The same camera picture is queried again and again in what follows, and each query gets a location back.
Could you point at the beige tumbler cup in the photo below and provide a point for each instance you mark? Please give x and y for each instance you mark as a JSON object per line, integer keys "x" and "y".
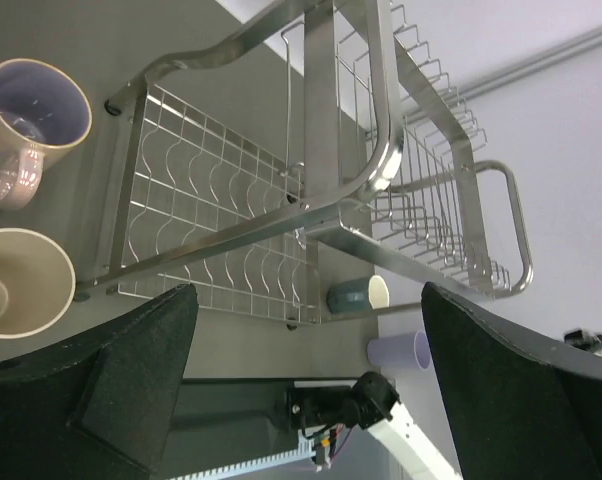
{"x": 37, "y": 283}

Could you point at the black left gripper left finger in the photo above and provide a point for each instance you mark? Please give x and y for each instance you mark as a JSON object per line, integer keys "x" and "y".
{"x": 98, "y": 405}

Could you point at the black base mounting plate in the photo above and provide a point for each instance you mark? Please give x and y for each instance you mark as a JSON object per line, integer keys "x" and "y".
{"x": 222, "y": 421}

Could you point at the steel two-tier dish rack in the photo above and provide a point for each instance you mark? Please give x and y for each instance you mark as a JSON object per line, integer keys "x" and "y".
{"x": 378, "y": 175}

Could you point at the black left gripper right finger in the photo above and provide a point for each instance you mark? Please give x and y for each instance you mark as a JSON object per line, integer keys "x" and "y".
{"x": 520, "y": 405}

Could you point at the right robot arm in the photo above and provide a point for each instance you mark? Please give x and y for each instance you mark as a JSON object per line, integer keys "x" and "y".
{"x": 373, "y": 405}

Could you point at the grey slotted cable duct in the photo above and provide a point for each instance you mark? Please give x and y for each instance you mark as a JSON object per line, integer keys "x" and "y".
{"x": 304, "y": 451}

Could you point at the blue-grey mug white inside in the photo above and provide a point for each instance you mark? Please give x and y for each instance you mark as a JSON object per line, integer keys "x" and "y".
{"x": 358, "y": 295}

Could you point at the lavender cup right side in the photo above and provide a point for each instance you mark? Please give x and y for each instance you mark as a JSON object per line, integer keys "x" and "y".
{"x": 408, "y": 350}

